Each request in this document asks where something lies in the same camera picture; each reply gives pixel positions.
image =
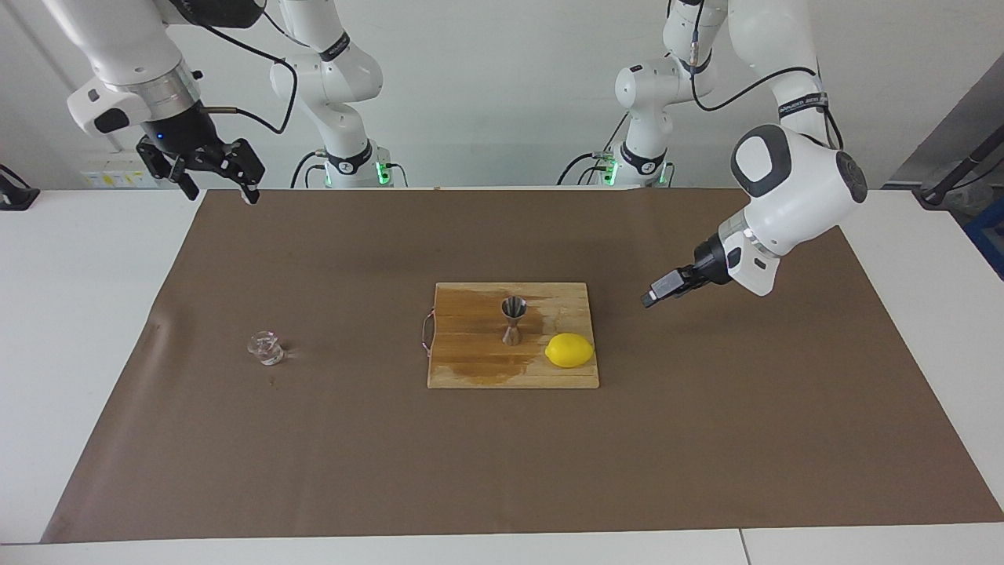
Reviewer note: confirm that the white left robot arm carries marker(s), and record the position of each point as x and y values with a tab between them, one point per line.
800	188

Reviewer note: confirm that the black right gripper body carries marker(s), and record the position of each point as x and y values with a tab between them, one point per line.
182	132

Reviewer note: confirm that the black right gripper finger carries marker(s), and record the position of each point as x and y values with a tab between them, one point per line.
161	161
243	165

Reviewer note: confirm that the blue crate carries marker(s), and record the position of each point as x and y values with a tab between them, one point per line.
992	235

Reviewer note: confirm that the yellow lemon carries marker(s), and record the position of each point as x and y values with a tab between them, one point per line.
569	351

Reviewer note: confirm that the small clear glass beaker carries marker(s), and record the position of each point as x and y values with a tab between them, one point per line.
267	351

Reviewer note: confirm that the steel double jigger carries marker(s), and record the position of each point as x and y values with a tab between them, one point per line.
512	336

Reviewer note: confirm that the black clamp mount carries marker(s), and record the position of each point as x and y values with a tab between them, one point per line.
16	196

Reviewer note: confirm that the black tripod stand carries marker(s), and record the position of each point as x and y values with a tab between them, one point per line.
961	169

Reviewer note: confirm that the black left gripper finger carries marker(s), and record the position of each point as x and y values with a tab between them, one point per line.
665	290

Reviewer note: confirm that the wooden cutting board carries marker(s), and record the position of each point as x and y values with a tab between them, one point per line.
471	369

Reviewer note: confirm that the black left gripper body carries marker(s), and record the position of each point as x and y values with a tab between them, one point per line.
706	267

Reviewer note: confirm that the white wall socket box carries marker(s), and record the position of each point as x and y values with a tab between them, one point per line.
110	176

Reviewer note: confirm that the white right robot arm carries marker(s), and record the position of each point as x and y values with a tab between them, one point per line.
118	47

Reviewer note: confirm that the brown paper table mat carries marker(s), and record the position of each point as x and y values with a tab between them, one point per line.
314	455

